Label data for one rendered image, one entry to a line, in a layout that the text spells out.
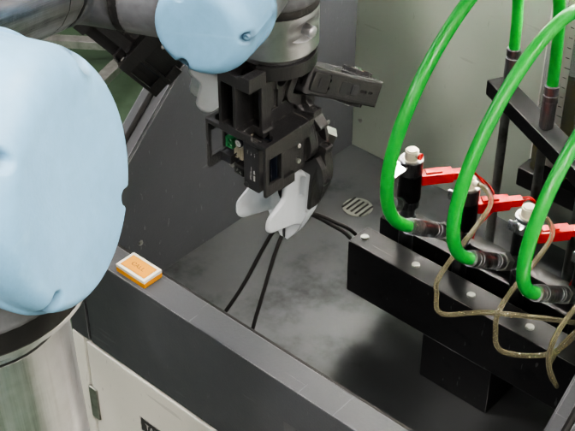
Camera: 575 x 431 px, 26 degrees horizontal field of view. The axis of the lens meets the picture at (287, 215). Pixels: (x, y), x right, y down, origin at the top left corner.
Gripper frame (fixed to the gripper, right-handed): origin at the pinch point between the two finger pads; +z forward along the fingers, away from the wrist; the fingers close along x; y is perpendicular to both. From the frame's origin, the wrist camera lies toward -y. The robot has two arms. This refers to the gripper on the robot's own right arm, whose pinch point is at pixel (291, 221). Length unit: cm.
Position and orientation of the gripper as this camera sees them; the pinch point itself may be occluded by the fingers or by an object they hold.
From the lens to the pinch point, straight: 117.3
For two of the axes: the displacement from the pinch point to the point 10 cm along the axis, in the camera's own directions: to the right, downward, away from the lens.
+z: 0.0, 7.8, 6.2
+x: 7.5, 4.1, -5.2
